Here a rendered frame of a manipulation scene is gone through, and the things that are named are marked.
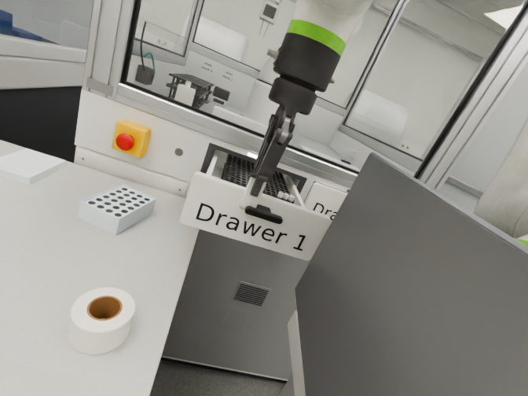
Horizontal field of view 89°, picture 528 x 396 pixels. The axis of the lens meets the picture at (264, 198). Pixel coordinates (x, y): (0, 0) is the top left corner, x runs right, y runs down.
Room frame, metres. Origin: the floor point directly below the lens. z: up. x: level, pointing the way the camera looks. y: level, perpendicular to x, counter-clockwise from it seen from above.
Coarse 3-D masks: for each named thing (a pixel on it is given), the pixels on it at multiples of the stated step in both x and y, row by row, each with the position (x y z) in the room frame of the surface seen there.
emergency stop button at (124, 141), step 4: (120, 136) 0.59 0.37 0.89; (124, 136) 0.59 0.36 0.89; (128, 136) 0.60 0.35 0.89; (116, 140) 0.59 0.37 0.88; (120, 140) 0.59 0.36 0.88; (124, 140) 0.59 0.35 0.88; (128, 140) 0.59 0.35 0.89; (132, 140) 0.60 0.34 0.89; (116, 144) 0.59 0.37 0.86; (120, 144) 0.59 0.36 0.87; (124, 144) 0.59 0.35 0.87; (128, 144) 0.59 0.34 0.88; (132, 144) 0.60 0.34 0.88; (120, 148) 0.59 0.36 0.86; (124, 148) 0.59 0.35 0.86; (128, 148) 0.59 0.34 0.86
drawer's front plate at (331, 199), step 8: (320, 184) 0.77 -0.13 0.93; (312, 192) 0.75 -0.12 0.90; (320, 192) 0.76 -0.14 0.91; (328, 192) 0.76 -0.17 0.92; (336, 192) 0.77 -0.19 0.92; (344, 192) 0.79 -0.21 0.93; (312, 200) 0.76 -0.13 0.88; (320, 200) 0.76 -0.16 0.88; (328, 200) 0.77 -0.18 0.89; (336, 200) 0.77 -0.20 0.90; (312, 208) 0.76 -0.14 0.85; (320, 208) 0.76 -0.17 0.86; (328, 208) 0.77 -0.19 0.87; (336, 208) 0.77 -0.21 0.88; (328, 216) 0.77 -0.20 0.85
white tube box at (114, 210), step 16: (112, 192) 0.50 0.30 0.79; (128, 192) 0.52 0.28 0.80; (80, 208) 0.42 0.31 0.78; (96, 208) 0.42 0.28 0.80; (112, 208) 0.45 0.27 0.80; (128, 208) 0.48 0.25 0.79; (144, 208) 0.50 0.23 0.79; (96, 224) 0.42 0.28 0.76; (112, 224) 0.42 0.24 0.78; (128, 224) 0.45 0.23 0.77
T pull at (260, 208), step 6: (258, 204) 0.48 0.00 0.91; (246, 210) 0.45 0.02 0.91; (252, 210) 0.45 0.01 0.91; (258, 210) 0.45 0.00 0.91; (264, 210) 0.47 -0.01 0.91; (258, 216) 0.45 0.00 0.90; (264, 216) 0.45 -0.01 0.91; (270, 216) 0.46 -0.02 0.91; (276, 216) 0.46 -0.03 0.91; (276, 222) 0.46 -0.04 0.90
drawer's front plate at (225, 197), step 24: (192, 192) 0.46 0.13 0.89; (216, 192) 0.47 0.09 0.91; (240, 192) 0.48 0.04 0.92; (192, 216) 0.46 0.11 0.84; (216, 216) 0.47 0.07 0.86; (240, 216) 0.48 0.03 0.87; (288, 216) 0.50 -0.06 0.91; (312, 216) 0.51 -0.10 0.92; (240, 240) 0.48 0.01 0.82; (264, 240) 0.49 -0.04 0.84; (288, 240) 0.51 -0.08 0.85; (312, 240) 0.52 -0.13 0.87
